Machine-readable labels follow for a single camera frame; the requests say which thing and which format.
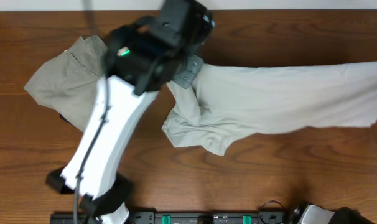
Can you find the white t-shirt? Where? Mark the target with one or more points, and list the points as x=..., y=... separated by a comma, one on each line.
x=225, y=104

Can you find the folded khaki shorts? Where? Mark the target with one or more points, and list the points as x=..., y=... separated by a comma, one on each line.
x=67, y=83

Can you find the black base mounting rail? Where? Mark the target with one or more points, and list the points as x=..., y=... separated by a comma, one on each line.
x=206, y=218

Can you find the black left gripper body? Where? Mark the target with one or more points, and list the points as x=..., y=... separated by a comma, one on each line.
x=176, y=50

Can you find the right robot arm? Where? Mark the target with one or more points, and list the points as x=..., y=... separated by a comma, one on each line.
x=308, y=213

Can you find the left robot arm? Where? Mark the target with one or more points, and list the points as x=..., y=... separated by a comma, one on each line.
x=140, y=58

